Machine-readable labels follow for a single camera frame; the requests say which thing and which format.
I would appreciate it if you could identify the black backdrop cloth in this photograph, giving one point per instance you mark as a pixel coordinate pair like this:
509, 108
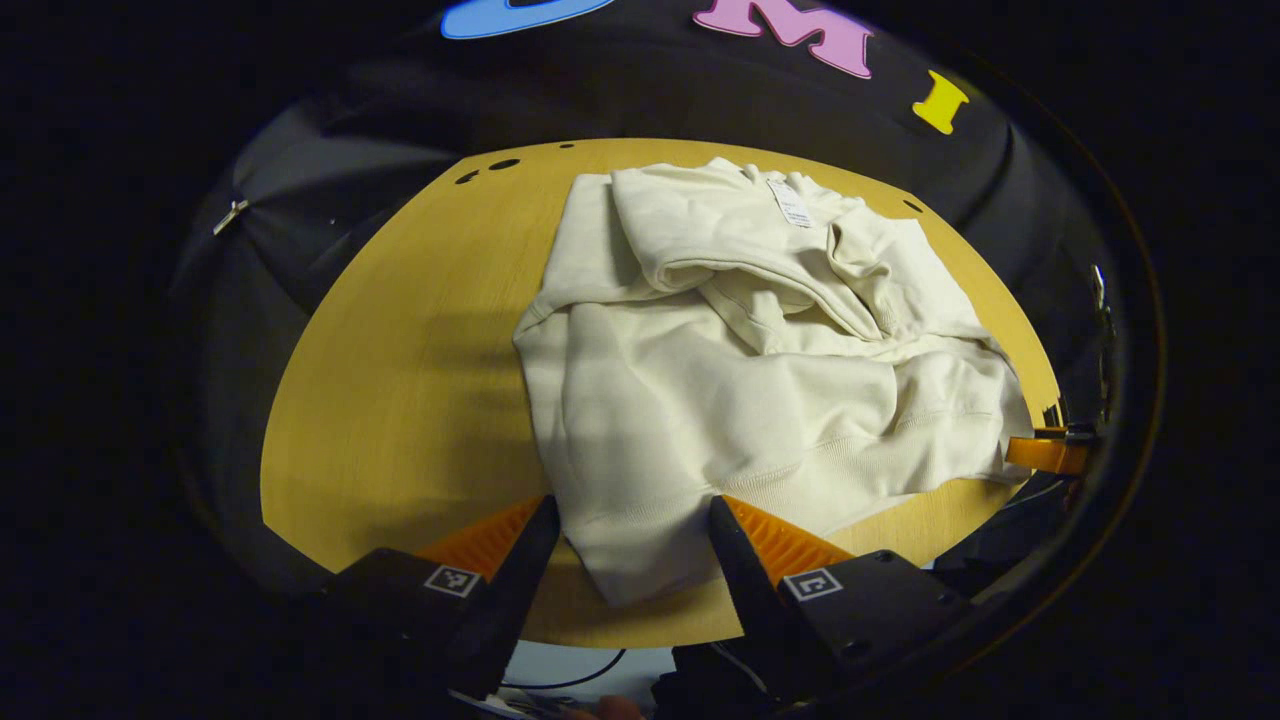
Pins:
650, 90

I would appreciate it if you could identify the silver metal clip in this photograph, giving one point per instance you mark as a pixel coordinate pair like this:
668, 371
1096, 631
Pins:
230, 216

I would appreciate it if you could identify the cream sweatshirt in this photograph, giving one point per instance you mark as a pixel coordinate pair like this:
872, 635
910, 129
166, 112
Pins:
720, 400

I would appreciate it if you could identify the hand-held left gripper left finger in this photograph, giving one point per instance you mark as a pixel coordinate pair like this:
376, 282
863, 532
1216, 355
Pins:
510, 600

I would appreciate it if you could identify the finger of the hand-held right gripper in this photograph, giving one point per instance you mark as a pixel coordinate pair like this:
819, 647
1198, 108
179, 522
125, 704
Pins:
1045, 455

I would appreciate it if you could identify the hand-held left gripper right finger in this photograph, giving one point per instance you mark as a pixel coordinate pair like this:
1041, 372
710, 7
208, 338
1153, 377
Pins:
755, 600

